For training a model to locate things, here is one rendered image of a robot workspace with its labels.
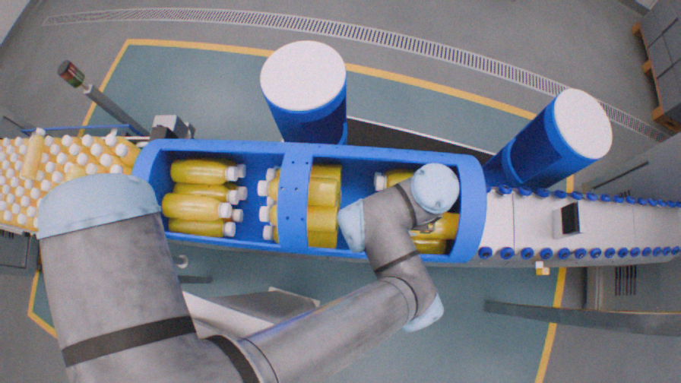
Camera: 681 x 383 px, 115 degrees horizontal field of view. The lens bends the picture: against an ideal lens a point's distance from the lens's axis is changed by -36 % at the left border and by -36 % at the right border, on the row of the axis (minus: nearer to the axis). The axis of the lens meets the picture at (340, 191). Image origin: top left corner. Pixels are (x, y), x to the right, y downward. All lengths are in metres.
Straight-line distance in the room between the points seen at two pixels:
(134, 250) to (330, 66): 0.95
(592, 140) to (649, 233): 0.51
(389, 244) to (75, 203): 0.40
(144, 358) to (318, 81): 0.97
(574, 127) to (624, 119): 1.99
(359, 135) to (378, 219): 1.48
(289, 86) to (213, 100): 1.41
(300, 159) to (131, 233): 0.56
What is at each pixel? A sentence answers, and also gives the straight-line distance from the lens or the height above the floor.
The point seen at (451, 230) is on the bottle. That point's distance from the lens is 0.84.
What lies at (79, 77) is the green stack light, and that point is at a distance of 1.36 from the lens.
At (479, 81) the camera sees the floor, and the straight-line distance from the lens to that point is 2.53.
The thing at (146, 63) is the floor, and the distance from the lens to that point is 3.00.
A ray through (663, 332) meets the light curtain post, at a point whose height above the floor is 1.31.
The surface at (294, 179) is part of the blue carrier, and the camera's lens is 0.74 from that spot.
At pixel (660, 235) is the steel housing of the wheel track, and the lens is 1.67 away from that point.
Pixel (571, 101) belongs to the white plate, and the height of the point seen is 1.04.
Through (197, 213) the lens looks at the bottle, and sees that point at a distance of 0.90.
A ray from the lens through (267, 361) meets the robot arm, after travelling 0.29.
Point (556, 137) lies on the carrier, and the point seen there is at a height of 1.00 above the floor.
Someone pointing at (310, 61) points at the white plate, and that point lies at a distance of 1.13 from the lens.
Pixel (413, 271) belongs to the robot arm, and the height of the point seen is 1.45.
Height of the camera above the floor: 1.93
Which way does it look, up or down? 75 degrees down
